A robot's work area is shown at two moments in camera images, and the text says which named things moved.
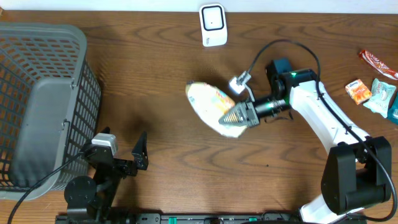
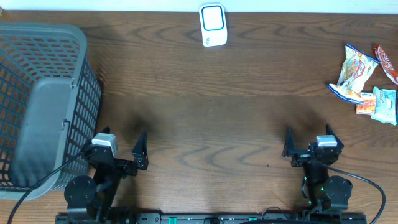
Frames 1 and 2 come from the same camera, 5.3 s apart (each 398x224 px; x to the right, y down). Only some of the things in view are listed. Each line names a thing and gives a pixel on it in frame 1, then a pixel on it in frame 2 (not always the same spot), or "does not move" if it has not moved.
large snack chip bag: (211, 104) to (357, 68)
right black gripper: (247, 112) to (288, 150)
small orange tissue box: (359, 91) to (369, 104)
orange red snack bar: (378, 65) to (385, 63)
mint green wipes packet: (379, 100) to (385, 111)
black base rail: (269, 218) does not move
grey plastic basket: (50, 102) does not move
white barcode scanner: (213, 25) does not move
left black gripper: (140, 163) does not move
